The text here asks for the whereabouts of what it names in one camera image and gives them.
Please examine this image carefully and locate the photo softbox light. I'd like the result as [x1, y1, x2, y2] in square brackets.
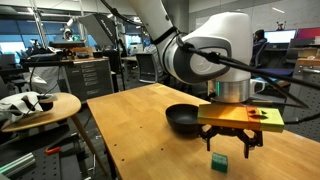
[79, 13, 116, 45]

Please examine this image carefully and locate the round wooden side table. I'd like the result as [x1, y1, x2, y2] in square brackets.
[2, 92, 108, 175]

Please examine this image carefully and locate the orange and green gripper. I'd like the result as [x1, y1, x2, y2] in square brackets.
[197, 104, 284, 159]

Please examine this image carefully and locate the green cube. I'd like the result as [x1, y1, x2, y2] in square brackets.
[211, 153, 228, 173]

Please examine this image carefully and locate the white cloth with black object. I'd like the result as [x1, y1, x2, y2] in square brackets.
[0, 92, 58, 122]

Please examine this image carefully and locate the computer monitor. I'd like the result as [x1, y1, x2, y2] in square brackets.
[264, 30, 296, 43]

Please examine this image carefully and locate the grey office chair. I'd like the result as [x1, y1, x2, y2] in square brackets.
[136, 53, 157, 83]

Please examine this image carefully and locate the orange handled tool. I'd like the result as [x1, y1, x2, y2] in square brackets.
[45, 147, 61, 155]

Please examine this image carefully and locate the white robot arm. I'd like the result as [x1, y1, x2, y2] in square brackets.
[128, 0, 284, 157]

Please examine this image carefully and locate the grey perforated cabinet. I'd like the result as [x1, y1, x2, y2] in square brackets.
[283, 58, 320, 142]

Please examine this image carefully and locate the black bowl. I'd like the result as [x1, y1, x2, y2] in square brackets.
[165, 104, 198, 134]

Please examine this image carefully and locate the aluminium profile bar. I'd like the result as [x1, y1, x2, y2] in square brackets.
[0, 153, 35, 177]

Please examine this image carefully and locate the grey drawer cabinet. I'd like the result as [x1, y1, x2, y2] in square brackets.
[65, 58, 114, 102]

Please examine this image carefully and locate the seated person in dark hoodie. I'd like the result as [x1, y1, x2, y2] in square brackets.
[250, 29, 267, 66]

